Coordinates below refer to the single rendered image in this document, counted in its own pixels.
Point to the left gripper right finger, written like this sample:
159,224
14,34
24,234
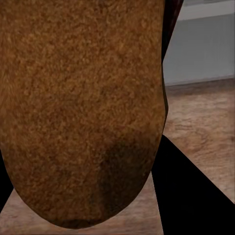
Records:
189,203

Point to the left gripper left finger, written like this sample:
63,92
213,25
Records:
6,186

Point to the sandal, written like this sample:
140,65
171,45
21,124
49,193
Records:
83,103

